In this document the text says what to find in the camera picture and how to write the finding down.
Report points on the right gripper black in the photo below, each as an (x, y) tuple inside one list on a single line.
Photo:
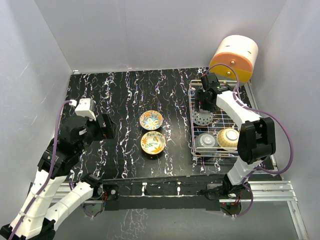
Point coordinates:
[(199, 104)]

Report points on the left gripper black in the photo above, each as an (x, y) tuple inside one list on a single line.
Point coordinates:
[(107, 131)]

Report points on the blue patterned bowl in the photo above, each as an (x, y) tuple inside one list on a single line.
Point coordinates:
[(202, 117)]

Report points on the red rimmed grey bowl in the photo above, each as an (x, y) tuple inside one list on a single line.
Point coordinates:
[(205, 141)]

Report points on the yellow dotted bowl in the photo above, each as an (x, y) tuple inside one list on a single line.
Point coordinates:
[(227, 139)]

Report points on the orange blue floral bowl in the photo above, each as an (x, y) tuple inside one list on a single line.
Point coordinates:
[(151, 120)]

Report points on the orange green leaf bowl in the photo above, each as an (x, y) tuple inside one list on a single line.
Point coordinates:
[(153, 142)]

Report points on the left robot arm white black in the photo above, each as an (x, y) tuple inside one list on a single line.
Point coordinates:
[(39, 218)]

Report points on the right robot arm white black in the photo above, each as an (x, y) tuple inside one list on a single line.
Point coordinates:
[(256, 140)]

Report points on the pink yellow drawer cabinet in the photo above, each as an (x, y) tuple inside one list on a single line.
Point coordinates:
[(235, 58)]

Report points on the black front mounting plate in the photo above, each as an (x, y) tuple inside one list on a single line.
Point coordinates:
[(171, 193)]

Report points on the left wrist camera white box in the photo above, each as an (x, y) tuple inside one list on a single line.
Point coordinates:
[(85, 108)]

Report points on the white wire dish rack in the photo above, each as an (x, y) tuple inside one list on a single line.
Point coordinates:
[(220, 121)]

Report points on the aluminium frame rail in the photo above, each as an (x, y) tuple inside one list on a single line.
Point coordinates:
[(268, 212)]

